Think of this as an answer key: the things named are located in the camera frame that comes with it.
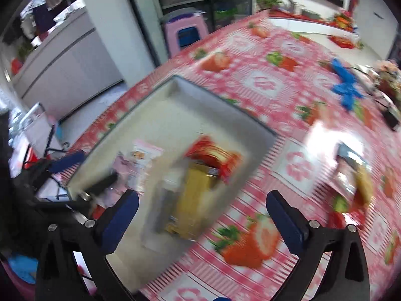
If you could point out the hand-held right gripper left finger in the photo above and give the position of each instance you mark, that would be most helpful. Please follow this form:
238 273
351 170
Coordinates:
120 222

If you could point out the blue rubber gloves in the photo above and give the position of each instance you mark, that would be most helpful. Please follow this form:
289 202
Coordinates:
346 84

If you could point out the beige tray with dark rim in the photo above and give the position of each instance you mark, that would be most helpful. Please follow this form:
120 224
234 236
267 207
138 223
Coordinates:
188 116

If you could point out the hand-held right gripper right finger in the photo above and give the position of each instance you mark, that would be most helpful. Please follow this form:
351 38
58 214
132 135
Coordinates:
285 222

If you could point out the yellow snack packet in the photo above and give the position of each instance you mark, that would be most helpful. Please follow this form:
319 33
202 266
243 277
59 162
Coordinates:
357 175

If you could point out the pink plastic stool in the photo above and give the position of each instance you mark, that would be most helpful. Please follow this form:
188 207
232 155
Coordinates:
174 28

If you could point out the red flower arrangement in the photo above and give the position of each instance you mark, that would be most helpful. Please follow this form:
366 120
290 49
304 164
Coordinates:
344 21

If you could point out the gold snack packet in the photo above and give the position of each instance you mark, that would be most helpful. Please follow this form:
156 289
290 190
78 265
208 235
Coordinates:
194 200

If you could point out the white counter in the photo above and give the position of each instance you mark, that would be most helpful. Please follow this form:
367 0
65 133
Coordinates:
62 62

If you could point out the black power adapter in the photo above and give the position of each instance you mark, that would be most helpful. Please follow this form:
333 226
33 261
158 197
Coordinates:
393 117

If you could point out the strawberry print tablecloth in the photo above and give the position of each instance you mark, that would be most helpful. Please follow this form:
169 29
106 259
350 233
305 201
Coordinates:
275 78

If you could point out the red snack packet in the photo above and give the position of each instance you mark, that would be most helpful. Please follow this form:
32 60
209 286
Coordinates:
216 156

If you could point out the white pink snack packet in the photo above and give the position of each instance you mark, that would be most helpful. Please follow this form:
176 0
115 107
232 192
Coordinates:
145 156

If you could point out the clear snack packet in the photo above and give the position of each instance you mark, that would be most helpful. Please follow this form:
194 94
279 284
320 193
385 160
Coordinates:
159 213

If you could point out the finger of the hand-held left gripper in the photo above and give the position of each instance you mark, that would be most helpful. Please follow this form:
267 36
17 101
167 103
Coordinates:
67 161
101 182

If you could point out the potted green plant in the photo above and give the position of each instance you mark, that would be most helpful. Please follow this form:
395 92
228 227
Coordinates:
266 1

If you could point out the blue plastic stool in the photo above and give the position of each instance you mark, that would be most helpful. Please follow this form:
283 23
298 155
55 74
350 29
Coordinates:
188 36

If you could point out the white television console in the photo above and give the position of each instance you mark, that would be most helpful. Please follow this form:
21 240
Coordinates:
316 29

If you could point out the blue cloth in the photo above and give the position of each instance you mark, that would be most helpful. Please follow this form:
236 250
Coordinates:
23 268

